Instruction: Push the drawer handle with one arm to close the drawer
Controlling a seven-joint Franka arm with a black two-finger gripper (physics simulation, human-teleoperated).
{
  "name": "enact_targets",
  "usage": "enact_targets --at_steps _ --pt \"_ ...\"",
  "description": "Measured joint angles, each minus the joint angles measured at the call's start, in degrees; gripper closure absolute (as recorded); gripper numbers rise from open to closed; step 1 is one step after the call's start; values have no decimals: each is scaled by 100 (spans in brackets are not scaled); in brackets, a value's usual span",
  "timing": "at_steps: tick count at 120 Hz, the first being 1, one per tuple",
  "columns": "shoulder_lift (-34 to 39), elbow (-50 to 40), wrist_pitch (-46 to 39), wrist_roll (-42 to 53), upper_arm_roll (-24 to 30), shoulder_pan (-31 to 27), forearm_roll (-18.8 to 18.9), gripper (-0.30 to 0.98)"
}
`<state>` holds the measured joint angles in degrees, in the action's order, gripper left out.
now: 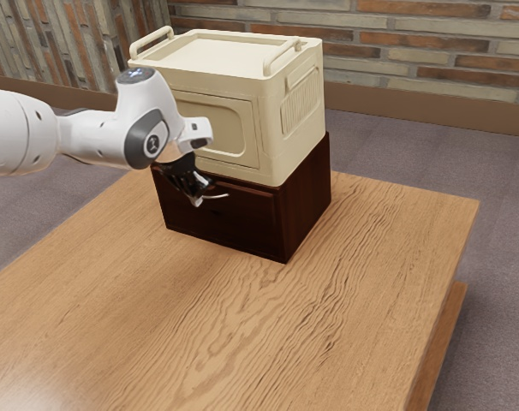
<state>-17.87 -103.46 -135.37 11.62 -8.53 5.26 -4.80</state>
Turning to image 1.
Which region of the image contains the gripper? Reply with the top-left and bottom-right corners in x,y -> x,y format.
156,149 -> 212,209

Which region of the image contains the dark brown wooden cabinet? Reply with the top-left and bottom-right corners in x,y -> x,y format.
150,130 -> 332,265

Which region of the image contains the cream box with lid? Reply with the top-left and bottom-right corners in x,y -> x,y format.
128,25 -> 327,188

